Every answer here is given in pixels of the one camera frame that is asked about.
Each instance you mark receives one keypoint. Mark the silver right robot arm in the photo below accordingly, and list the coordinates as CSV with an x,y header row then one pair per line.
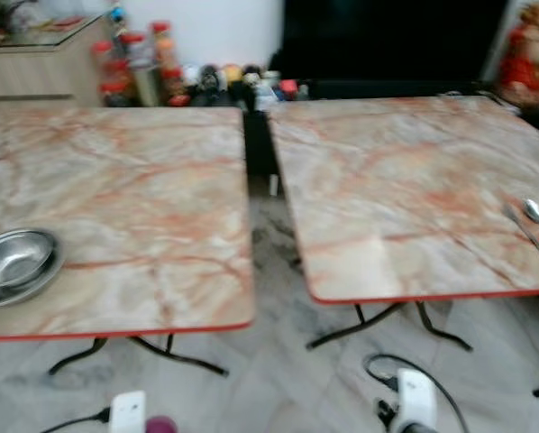
x,y
420,428

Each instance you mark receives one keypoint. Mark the red and gold figurine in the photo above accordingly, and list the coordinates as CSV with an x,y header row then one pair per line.
x,y
527,63

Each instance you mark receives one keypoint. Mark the marble top folding table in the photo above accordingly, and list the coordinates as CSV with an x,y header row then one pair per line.
x,y
405,180
116,189

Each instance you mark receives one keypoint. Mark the black television screen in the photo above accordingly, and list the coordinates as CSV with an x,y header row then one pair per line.
x,y
387,41

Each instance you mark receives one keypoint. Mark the small white bottle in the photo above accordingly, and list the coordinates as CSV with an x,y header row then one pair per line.
x,y
264,94

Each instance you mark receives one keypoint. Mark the small black figurine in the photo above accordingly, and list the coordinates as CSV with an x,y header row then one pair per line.
x,y
212,87

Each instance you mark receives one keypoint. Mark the orange bottle red cap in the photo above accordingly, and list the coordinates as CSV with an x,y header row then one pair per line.
x,y
168,59

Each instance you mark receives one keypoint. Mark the tall steel canister red lid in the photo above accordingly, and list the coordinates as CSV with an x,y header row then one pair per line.
x,y
144,77

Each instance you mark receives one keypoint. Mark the purple round object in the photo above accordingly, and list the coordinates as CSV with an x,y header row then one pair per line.
x,y
160,425

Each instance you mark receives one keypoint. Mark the red lidded jar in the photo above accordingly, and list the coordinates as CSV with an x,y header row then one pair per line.
x,y
113,77

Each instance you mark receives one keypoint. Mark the blue capped bottle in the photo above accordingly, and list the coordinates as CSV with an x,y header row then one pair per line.
x,y
118,23

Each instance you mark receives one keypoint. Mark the light wooden cabinet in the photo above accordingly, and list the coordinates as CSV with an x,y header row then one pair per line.
x,y
35,72

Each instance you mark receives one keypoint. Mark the stainless steel bowl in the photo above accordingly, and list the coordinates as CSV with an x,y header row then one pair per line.
x,y
17,262

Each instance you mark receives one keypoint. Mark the dark potted plant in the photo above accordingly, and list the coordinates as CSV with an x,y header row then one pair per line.
x,y
4,20

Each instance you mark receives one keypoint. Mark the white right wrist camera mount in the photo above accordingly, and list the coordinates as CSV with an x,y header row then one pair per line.
x,y
417,397

